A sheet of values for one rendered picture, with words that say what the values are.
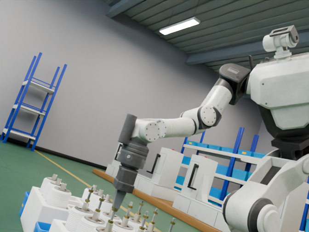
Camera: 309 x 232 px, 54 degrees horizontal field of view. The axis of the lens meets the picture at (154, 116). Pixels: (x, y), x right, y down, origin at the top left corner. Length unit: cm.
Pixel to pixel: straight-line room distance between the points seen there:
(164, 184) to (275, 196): 335
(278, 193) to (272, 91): 38
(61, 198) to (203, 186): 267
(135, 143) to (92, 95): 676
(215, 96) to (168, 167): 334
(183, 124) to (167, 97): 771
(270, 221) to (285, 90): 47
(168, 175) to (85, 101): 376
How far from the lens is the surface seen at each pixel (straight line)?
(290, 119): 127
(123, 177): 95
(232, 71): 131
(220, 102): 120
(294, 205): 319
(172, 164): 452
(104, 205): 156
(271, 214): 116
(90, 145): 774
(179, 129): 105
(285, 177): 127
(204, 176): 394
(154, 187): 441
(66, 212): 148
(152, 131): 94
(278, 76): 122
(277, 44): 128
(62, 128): 747
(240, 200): 119
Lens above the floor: 49
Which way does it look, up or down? 9 degrees up
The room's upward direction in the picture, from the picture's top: 18 degrees clockwise
